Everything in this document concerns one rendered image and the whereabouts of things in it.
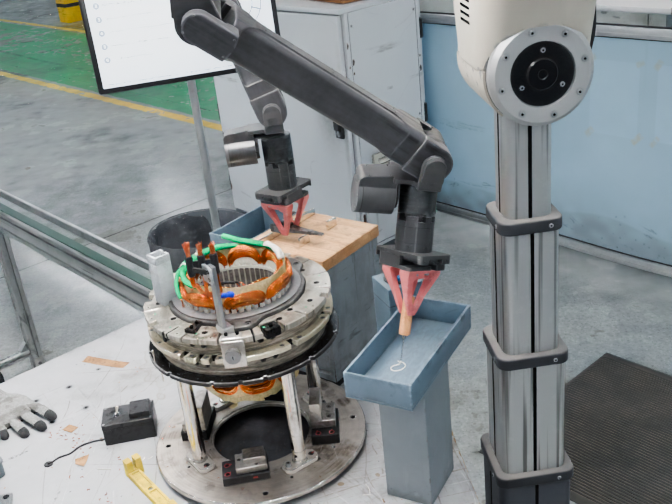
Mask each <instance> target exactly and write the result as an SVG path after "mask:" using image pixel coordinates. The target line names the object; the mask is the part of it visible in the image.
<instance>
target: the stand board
mask: <svg viewBox="0 0 672 504"><path fill-rule="evenodd" d="M332 217H333V216H328V215H322V214H317V213H315V215H313V216H311V217H310V218H308V219H306V220H304V221H303V222H301V223H299V226H300V227H304V228H307V229H313V230H315V231H319V232H323V233H324V235H323V236H315V235H309V237H310V242H309V243H307V244H306V245H304V246H303V247H299V242H298V238H300V237H301V236H303V235H305V234H298V233H289V235H288V236H284V235H282V234H281V235H279V236H278V237H276V238H274V239H273V240H271V241H270V242H271V243H273V244H275V245H277V246H278V247H280V248H281V250H282V252H284V253H290V254H291V257H293V258H294V257H296V256H297V255H299V256H302V257H305V258H308V259H310V260H313V261H314V262H316V263H318V264H319V265H321V266H322V267H323V268H324V269H325V270H326V271H328V270H329V269H330V268H332V267H333V266H335V265H336V264H338V263H339V262H341V261H342V260H344V259H345V258H347V257H348V256H349V255H351V254H352V253H354V252H355V251H357V250H358V249H360V248H361V247H363V246H364V245H366V244H367V243H368V242H370V241H371V240H373V239H374V238H376V237H377V236H379V229H378V225H375V224H370V223H365V222H359V221H354V220H349V219H344V218H338V217H336V222H337V225H336V226H334V227H333V228H331V229H330V230H326V221H327V220H329V219H331V218H332ZM269 233H271V229H270V230H268V231H266V232H264V233H263V234H261V235H259V236H258V237H256V238H254V239H256V240H259V239H261V238H262V237H264V236H266V235H267V234H269Z"/></svg>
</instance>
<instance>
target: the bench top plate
mask: <svg viewBox="0 0 672 504"><path fill-rule="evenodd" d="M149 341H150V337H149V333H148V327H147V322H146V320H145V317H144V318H142V319H139V320H137V321H135V322H133V323H131V324H129V325H126V326H124V327H122V328H120V329H118V330H116V331H113V332H111V333H109V334H107V335H105V336H103V337H101V338H98V339H96V340H94V341H92V342H90V343H88V344H85V345H83V346H81V347H79V348H77V349H75V350H72V351H70V352H68V353H66V354H64V355H62V356H59V357H57V358H55V359H53V360H51V361H49V362H46V363H44V364H42V365H40V366H38V367H36V368H33V369H31V370H29V371H27V372H25V373H23V374H21V375H18V376H16V377H14V378H12V379H10V380H8V381H5V382H3V383H1V384H0V389H1V390H3V391H4V392H7V393H18V394H22V395H25V396H27V397H29V398H30V399H32V400H33V401H34V402H36V403H40V404H42V405H45V406H47V407H48V408H49V409H51V410H53V411H54V412H55V413H56V414H57V419H56V420H53V421H50V420H48V419H46V418H45V417H43V416H41V415H40V414H38V413H35V414H34V415H36V416H38V417H39V418H40V419H41V420H43V421H44V422H45V423H46V424H47V429H46V430H45V431H38V430H37V429H35V428H34V427H33V426H32V425H30V424H29V423H27V422H25V421H22V423H23V424H24V425H25V426H26V427H27V429H28V430H29V432H30V436H29V437H28V438H25V439H23V438H21V437H20V436H19V435H18V434H17V433H16V431H15V430H14V429H13V428H10V429H8V432H9V435H10V437H9V439H8V440H1V439H0V457H1V458H2V459H3V462H2V464H3V467H4V471H5V476H4V477H2V478H0V495H3V494H6V493H10V492H12V493H13V504H153V503H152V502H151V501H150V500H149V499H148V498H147V497H146V496H145V495H144V494H143V493H142V492H141V491H140V490H139V489H138V487H137V486H136V485H135V484H134V483H133V482H132V481H131V480H130V479H129V478H128V477H127V476H126V474H125V470H124V466H123V462H122V460H124V459H126V458H129V459H130V460H131V456H132V455H134V454H136V453H138V454H139V455H140V456H141V459H143V458H144V457H145V459H144V460H142V463H143V467H144V471H145V472H143V473H144V474H145V475H146V476H147V477H148V478H149V479H150V480H151V481H152V482H153V483H154V484H155V485H156V486H157V487H158V488H159V489H160V490H161V491H162V492H163V493H164V494H165V495H166V496H167V497H168V498H169V499H170V500H172V499H173V500H174V501H175V502H176V503H177V504H205V503H201V502H198V501H195V500H193V499H190V498H188V497H186V496H184V495H182V494H181V493H179V492H178V491H176V490H175V489H174V488H172V487H171V486H170V485H169V484H168V483H167V482H166V480H165V479H164V477H163V476H162V474H161V472H160V470H159V467H158V463H157V458H156V449H157V443H158V440H159V437H160V434H161V432H162V430H163V429H164V427H165V426H166V424H167V423H168V421H169V420H170V419H171V418H172V417H173V416H174V415H175V414H176V413H177V412H178V411H179V410H180V409H181V408H182V406H181V402H180V397H179V392H178V388H177V383H176V380H173V379H171V378H170V376H168V377H167V376H165V375H164V374H163V377H164V382H163V380H162V376H161V372H160V371H158V370H157V369H156V367H155V366H154V365H153V363H152V362H151V359H150V356H149V351H148V346H149ZM87 356H92V357H97V358H103V359H109V360H116V361H123V362H130V363H129V364H127V365H126V366H125V367H124V368H115V367H109V366H102V365H96V364H91V363H85V362H82V361H83V360H84V359H85V358H86V357H87ZM146 398H150V400H154V405H155V410H156V414H157V419H158V420H157V432H158V433H157V436H156V437H152V438H148V439H147V438H146V440H145V439H141V440H135V441H130V442H125V443H119V444H114V445H109V446H106V443H105V440H104V441H98V442H93V443H90V444H87V445H84V446H82V447H80V448H81V449H80V448H78V449H77V450H76V451H75V452H73V453H72V454H70V455H68V456H65V457H62V458H59V459H58V460H56V461H55V462H53V465H52V466H50V467H44V463H46V462H47V461H53V460H54V459H56V458H57V457H59V456H61V455H64V454H67V453H70V452H71V451H73V450H74V449H75V448H76V447H78V446H79V445H81V444H84V443H86V442H90V439H91V440H92V439H93V440H98V439H102V438H104V435H103V432H102V429H101V421H102V414H103V409H104V408H109V407H115V406H120V405H126V404H129V402H130V401H135V400H141V399H146ZM356 400H357V399H356ZM357 401H358V403H359V404H360V406H361V407H362V410H363V412H364V415H365V420H366V435H365V440H364V443H363V445H362V448H361V450H360V451H359V453H358V455H357V456H356V458H355V459H354V460H353V462H352V463H351V464H350V465H349V466H348V467H347V468H346V469H345V470H344V471H343V472H342V473H341V474H339V475H338V476H337V477H336V478H334V479H333V480H331V481H330V482H328V483H327V484H325V485H323V486H322V487H320V488H318V489H316V490H314V491H312V492H310V493H308V494H305V495H303V496H300V497H298V498H295V499H292V500H289V501H285V502H281V503H277V504H422V503H418V502H414V501H411V500H407V499H403V498H400V497H396V496H392V495H389V494H388V493H387V483H386V473H385V463H384V452H383V442H382V432H381V422H380V411H379V404H376V403H371V402H366V401H362V400H357ZM69 424H70V425H73V426H77V427H78V428H77V429H76V430H74V431H73V432H72V433H70V432H67V431H64V430H62V429H64V428H65V427H66V426H68V425H69ZM82 424H83V426H82ZM60 427H61V428H60ZM50 432H51V434H52V436H51V434H50ZM56 433H58V434H56ZM74 433H75V434H74ZM77 433H78V434H77ZM65 434H66V436H65ZM83 434H84V435H83ZM60 435H63V436H60ZM49 437H51V438H49ZM73 437H74V438H73ZM78 438H80V439H78ZM65 439H67V440H65ZM73 440H75V441H73ZM83 440H84V441H83ZM93 440H92V441H93ZM82 441H83V442H82ZM76 442H77V443H78V444H77V443H76ZM74 445H76V446H74ZM72 447H75V448H72ZM90 447H92V448H90ZM452 447H453V465H454V469H453V471H452V472H451V474H450V476H449V478H448V479H447V481H446V483H445V485H444V486H443V488H442V490H441V492H440V493H439V495H438V497H437V498H436V500H435V502H434V504H480V503H479V500H478V497H477V495H476V492H475V489H474V487H473V484H472V481H471V479H470V476H469V473H468V471H467V468H466V465H465V463H464V460H463V458H462V456H461V453H460V450H459V447H458V445H457V443H456V439H455V437H454V434H453V431H452ZM89 448H90V449H89ZM83 452H84V453H83ZM88 454H89V456H88V459H87V462H86V464H85V465H84V466H81V465H77V464H75V459H77V458H80V457H82V456H85V455H88ZM152 456H153V457H152ZM117 457H120V458H117ZM150 457H152V458H150ZM149 458H150V459H149ZM118 459H121V460H118ZM148 459H149V460H148ZM131 461H132V460H131ZM51 467H53V468H51ZM97 468H99V469H97ZM101 469H110V470H101ZM119 469H120V470H119ZM70 475H71V476H70ZM69 476H70V479H69ZM82 476H83V477H84V478H83V477H82ZM80 477H81V478H80ZM365 484H366V485H367V486H368V487H369V489H370V495H372V496H370V495H364V494H369V489H368V487H367V486H366V485H365ZM87 489H90V490H88V491H87ZM106 492H107V495H105V494H106ZM362 495H364V496H362ZM107 497H108V499H107ZM100 498H101V499H100ZM99 499H100V501H99ZM107 501H109V502H107Z"/></svg>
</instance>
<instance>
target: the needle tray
mask: <svg viewBox="0 0 672 504"><path fill-rule="evenodd" d="M400 320H401V313H399V311H398V310H397V311H396V312H395V313H394V314H393V315H392V317H391V318H390V319H389V320H388V321H387V322H386V324H385V325H384V326H383V327H382V328H381V329H380V330H379V332H378V333H377V334H376V335H375V336H374V337H373V338H372V340H371V341H370V342H369V343H368V344H367V345H366V347H365V348H364V349H363V350H362V351H361V352H360V353H359V355H358V356H357V357H356V358H355V359H354V360H353V361H352V363H351V364H350V365H349V366H348V367H347V368H346V369H345V371H344V372H343V377H344V385H345V394H346V397H348V398H353V399H357V400H362V401H366V402H371V403H376V404H379V411H380V422H381V432H382V442H383V452H384V463H385V473H386V483H387V493H388V494H389V495H392V496H396V497H400V498H403V499H407V500H411V501H414V502H418V503H422V504H434V502H435V500H436V498H437V497H438V495H439V493H440V492H441V490H442V488H443V486H444V485H445V483H446V481H447V479H448V478H449V476H450V474H451V472H452V471H453V469H454V465H453V447H452V428H451V410H450V392H449V374H448V360H449V359H450V357H451V356H452V354H453V353H454V352H455V350H456V349H457V347H458V346H459V344H460V343H461V342H462V340H463V339H464V337H465V336H466V334H467V333H468V332H469V330H470V329H471V308H470V304H463V303H456V302H450V301H443V300H437V299H430V298H424V299H423V301H422V303H421V305H420V307H419V309H418V310H417V312H416V314H415V315H414V316H412V323H411V331H410V335H408V336H406V339H405V340H404V345H403V339H402V335H400V334H399V328H400ZM402 345H403V352H402ZM401 352H402V362H404V363H405V364H406V367H405V368H404V366H405V365H404V364H403V363H401V362H400V363H401V364H400V363H399V362H398V361H401V360H400V359H401ZM396 364H400V365H397V366H393V365H396ZM391 366H393V367H392V368H391ZM390 368H391V369H392V370H400V369H402V368H404V369H403V370H400V371H392V370H391V369H390Z"/></svg>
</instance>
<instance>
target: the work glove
mask: <svg viewBox="0 0 672 504"><path fill-rule="evenodd" d="M35 413H38V414H40V415H41V416H43V417H45V418H46V419H48V420H50V421H53V420H56V419H57V414H56V413H55V412H54V411H53V410H51V409H49V408H48V407H47V406H45V405H42V404H40V403H36V402H34V401H33V400H32V399H30V398H29V397H27V396H25V395H22V394H18V393H7V392H4V391H3V390H1V389H0V439H1V440H8V439H9V437H10V435H9V432H8V429H10V428H13V429H14V430H15V431H16V433H17V434H18V435H19V436H20V437H21V438H23V439H25V438H28V437H29V436H30V432H29V430H28V429H27V427H26V426H25V425H24V424H23V423H22V421H25V422H27V423H29V424H30V425H32V426H33V427H34V428H35V429H37V430H38V431H45V430H46V429H47V424H46V423H45V422H44V421H43V420H41V419H40V418H39V417H38V416H36V415H34V414H35Z"/></svg>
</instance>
